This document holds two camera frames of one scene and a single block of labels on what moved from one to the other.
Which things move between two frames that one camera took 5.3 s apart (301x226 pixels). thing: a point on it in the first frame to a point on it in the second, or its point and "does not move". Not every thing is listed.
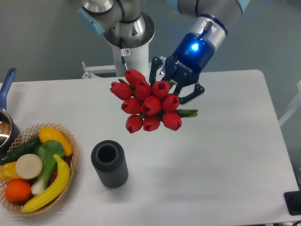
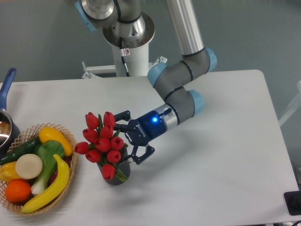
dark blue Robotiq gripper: [195, 51] to [148, 127]
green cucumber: [29, 147] does not move
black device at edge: [293, 202] does not move
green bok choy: [46, 150] does not move
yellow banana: [57, 189] does not move
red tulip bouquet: [147, 104] to [102, 144]
